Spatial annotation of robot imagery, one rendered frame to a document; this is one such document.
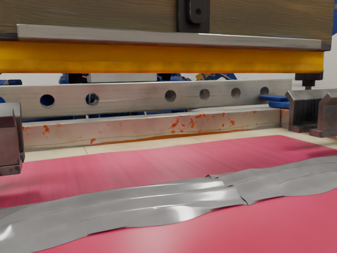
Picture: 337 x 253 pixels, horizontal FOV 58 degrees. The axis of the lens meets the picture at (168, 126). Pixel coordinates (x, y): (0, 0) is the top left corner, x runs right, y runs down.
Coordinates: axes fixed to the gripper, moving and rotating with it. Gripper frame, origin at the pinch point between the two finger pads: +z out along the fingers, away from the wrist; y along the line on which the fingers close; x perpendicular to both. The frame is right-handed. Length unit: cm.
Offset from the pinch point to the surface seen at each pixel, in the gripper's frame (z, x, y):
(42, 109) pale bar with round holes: 10.5, -13.9, -22.1
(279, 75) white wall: 4, 200, -216
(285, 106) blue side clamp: 11.1, 25.8, -14.1
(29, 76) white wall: 1, -35, -413
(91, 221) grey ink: 15.0, -10.8, 9.3
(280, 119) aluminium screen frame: 13.6, 25.8, -15.3
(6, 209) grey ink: 15.3, -16.2, 4.4
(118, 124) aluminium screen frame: 12.6, -3.8, -15.2
